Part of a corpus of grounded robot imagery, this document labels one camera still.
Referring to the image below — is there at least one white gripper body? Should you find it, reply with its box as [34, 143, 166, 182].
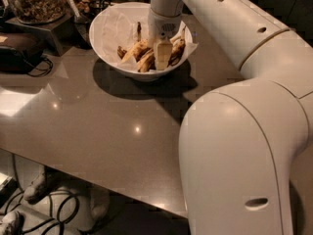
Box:
[148, 10, 181, 47]

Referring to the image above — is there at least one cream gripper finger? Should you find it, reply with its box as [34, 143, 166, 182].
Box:
[154, 39, 172, 71]

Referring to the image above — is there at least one spotted banana front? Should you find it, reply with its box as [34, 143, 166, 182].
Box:
[137, 49, 155, 72]

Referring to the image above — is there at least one spotted banana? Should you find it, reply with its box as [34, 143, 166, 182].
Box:
[137, 49, 155, 72]
[117, 39, 150, 63]
[168, 27, 186, 66]

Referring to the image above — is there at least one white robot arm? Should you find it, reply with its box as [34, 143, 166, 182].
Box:
[150, 0, 313, 235]

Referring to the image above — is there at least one spotted banana right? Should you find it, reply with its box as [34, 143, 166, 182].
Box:
[168, 27, 186, 66]

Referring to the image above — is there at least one white bowl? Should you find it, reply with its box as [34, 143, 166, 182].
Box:
[89, 2, 198, 81]

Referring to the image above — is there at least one spotted banana left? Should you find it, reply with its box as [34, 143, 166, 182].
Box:
[117, 39, 150, 63]

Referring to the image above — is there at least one metal scoop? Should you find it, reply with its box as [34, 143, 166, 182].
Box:
[67, 0, 91, 49]

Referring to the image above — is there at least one grey metal stand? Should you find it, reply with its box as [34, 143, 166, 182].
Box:
[5, 12, 77, 56]

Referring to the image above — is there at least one glass jar of nuts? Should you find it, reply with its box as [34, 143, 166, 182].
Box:
[8, 0, 66, 24]

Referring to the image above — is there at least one black device with cable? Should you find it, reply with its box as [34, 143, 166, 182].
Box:
[0, 32, 53, 77]

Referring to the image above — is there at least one white robot base with cables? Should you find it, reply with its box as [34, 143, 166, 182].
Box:
[0, 153, 111, 235]

